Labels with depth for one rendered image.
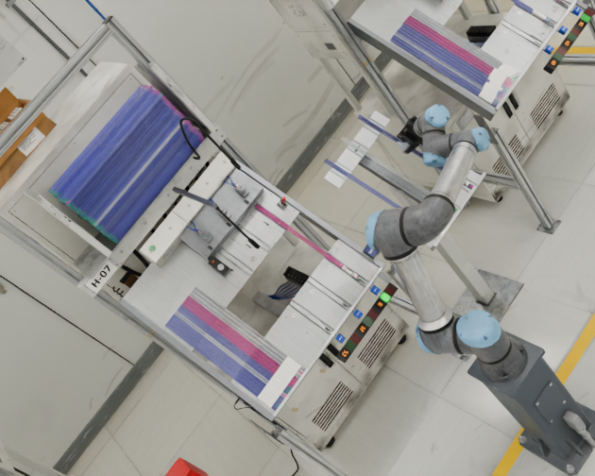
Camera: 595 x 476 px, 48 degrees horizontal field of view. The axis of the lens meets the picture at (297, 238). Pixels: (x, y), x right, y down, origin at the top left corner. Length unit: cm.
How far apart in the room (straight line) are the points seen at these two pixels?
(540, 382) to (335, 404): 105
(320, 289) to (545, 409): 86
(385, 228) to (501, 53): 122
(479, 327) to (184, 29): 268
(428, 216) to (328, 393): 131
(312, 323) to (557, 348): 102
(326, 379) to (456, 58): 144
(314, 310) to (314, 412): 66
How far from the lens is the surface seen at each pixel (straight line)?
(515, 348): 221
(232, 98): 428
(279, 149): 449
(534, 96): 351
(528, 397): 231
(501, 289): 315
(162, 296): 254
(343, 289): 249
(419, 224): 189
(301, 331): 246
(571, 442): 261
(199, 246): 250
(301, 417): 296
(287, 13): 320
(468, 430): 289
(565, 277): 309
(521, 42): 299
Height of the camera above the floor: 240
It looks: 35 degrees down
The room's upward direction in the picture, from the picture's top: 44 degrees counter-clockwise
